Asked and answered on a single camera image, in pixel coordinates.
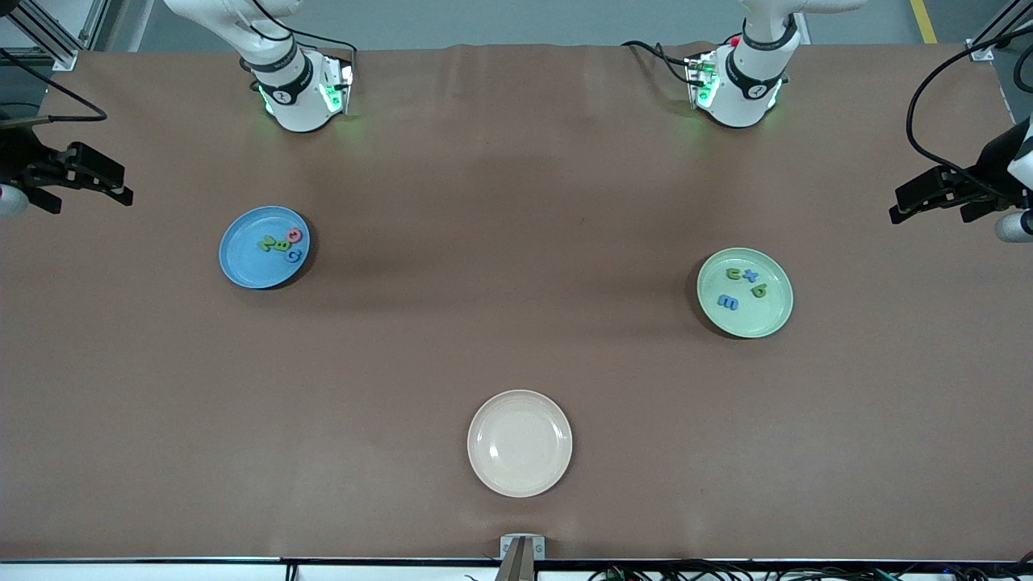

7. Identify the black left arm base cable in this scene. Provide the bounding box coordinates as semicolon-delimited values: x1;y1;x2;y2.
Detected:
620;39;696;86

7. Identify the black right arm base cable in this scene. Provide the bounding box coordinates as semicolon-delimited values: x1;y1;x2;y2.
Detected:
242;0;358;86

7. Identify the black arm base cable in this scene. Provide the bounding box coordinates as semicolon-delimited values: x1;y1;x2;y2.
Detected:
620;39;696;86
242;0;358;86

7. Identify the aluminium frame profile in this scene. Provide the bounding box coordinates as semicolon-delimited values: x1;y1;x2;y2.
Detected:
967;0;1033;62
0;0;111;72

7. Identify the grey metal camera bracket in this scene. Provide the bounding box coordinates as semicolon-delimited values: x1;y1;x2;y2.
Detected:
500;534;546;581

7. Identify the cream plate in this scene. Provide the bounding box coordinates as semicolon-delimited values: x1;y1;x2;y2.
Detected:
466;389;574;499

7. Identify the brown table mat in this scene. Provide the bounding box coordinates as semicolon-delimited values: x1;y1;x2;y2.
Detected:
0;42;1033;562

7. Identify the green plate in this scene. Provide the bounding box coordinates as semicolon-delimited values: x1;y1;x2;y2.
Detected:
696;247;795;339

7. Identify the blue plate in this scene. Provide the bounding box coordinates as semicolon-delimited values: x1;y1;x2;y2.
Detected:
219;205;312;291

